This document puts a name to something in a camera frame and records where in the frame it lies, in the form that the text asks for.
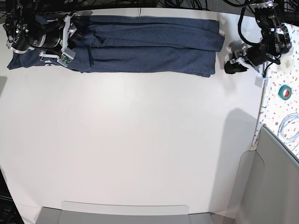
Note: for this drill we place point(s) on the green tape roll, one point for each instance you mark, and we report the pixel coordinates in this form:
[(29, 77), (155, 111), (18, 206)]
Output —
[(285, 92)]

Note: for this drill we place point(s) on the grey bin right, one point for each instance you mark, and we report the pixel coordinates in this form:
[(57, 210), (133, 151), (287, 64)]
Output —
[(266, 189)]

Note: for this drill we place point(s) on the grey bin bottom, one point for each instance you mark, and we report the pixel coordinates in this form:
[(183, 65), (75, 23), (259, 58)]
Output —
[(90, 213)]

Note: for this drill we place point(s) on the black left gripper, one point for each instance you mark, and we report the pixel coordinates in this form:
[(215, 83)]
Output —
[(254, 56)]

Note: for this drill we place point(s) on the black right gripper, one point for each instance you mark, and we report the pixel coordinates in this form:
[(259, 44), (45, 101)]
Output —
[(52, 34)]

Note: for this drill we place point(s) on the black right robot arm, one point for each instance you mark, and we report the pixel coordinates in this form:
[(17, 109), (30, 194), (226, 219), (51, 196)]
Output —
[(39, 24)]

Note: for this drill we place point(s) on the terrazzo pattern side table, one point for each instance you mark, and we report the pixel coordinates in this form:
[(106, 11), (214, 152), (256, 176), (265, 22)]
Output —
[(279, 109)]

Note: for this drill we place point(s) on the dark blue t-shirt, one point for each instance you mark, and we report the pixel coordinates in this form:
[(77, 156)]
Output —
[(146, 45)]

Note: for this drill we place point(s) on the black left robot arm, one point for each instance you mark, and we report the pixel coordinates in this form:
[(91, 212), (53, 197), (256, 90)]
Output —
[(274, 43)]

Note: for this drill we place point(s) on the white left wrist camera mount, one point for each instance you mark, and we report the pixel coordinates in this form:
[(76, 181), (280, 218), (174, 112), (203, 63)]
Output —
[(252, 70)]

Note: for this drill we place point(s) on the grey bin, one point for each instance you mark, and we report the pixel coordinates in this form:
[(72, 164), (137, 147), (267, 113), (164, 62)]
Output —
[(90, 213), (266, 189)]

